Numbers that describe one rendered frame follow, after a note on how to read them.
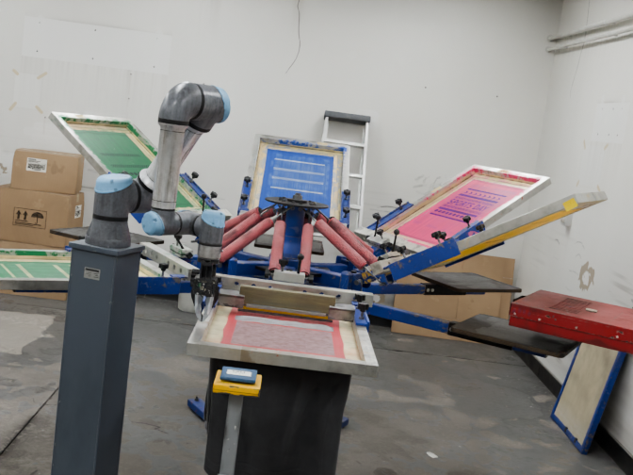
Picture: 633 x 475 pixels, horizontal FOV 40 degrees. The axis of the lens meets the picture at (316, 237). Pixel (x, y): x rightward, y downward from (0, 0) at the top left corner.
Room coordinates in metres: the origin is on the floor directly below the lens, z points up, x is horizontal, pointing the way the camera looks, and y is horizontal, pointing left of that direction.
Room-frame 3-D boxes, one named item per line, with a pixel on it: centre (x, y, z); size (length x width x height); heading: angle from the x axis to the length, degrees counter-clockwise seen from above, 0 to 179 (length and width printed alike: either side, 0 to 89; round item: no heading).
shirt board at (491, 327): (3.67, -0.48, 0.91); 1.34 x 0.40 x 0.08; 62
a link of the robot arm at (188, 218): (2.79, 0.42, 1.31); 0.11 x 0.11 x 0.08; 52
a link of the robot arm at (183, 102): (2.70, 0.49, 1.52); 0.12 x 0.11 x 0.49; 52
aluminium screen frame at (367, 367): (2.93, 0.07, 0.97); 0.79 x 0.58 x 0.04; 2
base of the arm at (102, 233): (2.85, 0.69, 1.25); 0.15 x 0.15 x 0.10
